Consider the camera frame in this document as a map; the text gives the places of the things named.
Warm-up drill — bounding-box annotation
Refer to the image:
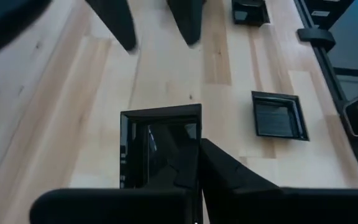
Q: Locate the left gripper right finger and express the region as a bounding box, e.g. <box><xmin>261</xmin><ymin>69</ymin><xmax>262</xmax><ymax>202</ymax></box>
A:
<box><xmin>201</xmin><ymin>139</ymin><xmax>358</xmax><ymax>224</ymax></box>

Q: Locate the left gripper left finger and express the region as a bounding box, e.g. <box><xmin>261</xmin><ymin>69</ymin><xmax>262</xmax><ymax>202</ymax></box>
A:
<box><xmin>29</xmin><ymin>139</ymin><xmax>200</xmax><ymax>224</ymax></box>

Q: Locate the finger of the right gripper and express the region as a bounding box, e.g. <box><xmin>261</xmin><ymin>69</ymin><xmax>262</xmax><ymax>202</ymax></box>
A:
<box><xmin>166</xmin><ymin>0</ymin><xmax>206</xmax><ymax>45</ymax></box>
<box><xmin>85</xmin><ymin>0</ymin><xmax>137</xmax><ymax>50</ymax></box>

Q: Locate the black square flared plate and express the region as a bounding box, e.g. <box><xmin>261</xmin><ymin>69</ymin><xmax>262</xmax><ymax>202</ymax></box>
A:
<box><xmin>252</xmin><ymin>91</ymin><xmax>310</xmax><ymax>141</ymax></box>
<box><xmin>231</xmin><ymin>0</ymin><xmax>270</xmax><ymax>27</ymax></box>
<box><xmin>119</xmin><ymin>104</ymin><xmax>203</xmax><ymax>189</ymax></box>

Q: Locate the black table edge clamp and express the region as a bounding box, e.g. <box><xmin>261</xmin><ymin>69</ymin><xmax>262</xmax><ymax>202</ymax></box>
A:
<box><xmin>296</xmin><ymin>27</ymin><xmax>337</xmax><ymax>52</ymax></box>

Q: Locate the black labelled drawer cabinet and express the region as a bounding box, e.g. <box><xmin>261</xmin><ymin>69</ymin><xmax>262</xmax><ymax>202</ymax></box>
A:
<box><xmin>303</xmin><ymin>0</ymin><xmax>356</xmax><ymax>29</ymax></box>

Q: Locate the black aluminium table frame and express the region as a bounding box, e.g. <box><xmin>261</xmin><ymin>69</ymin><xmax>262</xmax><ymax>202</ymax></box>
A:
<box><xmin>293</xmin><ymin>0</ymin><xmax>358</xmax><ymax>189</ymax></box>

